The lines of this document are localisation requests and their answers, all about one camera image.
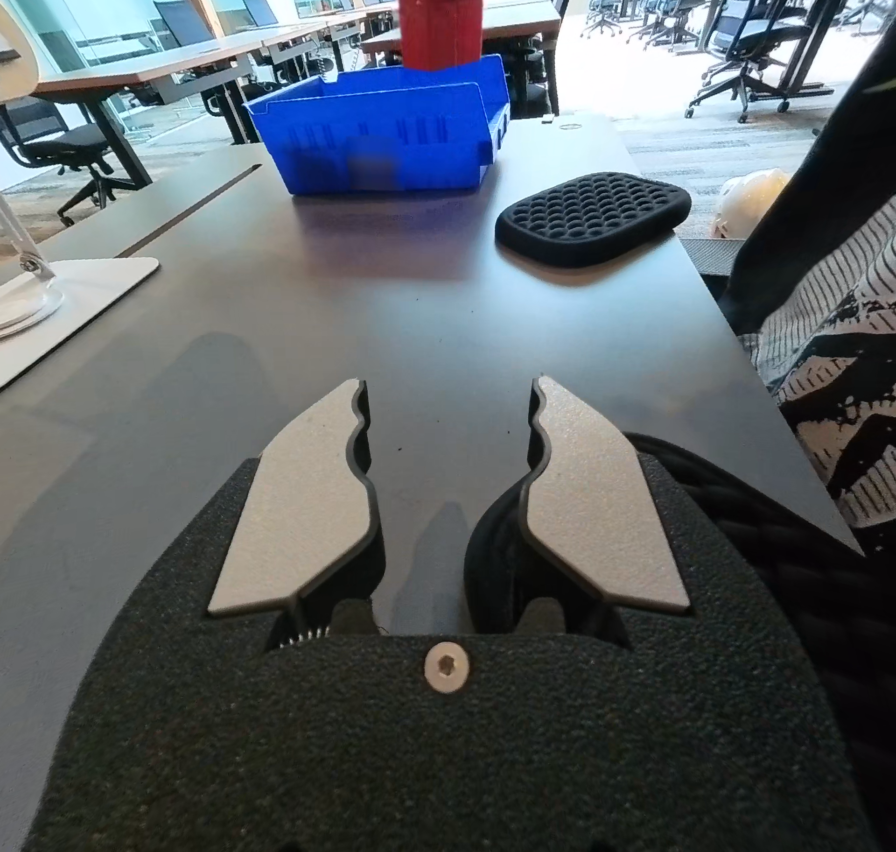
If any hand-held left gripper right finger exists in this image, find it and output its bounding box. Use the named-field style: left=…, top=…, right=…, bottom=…
left=517, top=374, right=694, bottom=615

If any black-and-white patterned garment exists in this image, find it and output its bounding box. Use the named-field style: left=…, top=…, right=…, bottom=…
left=742, top=197, right=896, bottom=552

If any black honeycomb pad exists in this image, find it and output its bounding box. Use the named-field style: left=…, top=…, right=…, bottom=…
left=495, top=171, right=693, bottom=269

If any white rounded object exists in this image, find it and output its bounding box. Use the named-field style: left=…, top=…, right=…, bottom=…
left=710, top=168, right=792, bottom=240

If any white tabletop display stand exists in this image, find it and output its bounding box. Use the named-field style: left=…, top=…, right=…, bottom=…
left=0, top=0, right=161, bottom=391

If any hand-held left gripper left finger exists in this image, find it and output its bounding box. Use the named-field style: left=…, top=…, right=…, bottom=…
left=206, top=377, right=387, bottom=618

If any blue plastic bin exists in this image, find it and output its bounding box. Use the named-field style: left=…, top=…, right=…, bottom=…
left=244, top=54, right=511, bottom=196

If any red two-stud mega block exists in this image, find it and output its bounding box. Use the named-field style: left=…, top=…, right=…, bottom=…
left=395, top=0, right=485, bottom=72

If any wood-top office desk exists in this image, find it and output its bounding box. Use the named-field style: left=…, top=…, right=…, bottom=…
left=360, top=0, right=562, bottom=116
left=31, top=1, right=400, bottom=188

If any black office chair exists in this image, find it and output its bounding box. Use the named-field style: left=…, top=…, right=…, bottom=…
left=686, top=0, right=834, bottom=122
left=0, top=96, right=137, bottom=227

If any black printed hoodie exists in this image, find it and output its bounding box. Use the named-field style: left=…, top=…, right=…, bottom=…
left=721, top=47, right=896, bottom=335

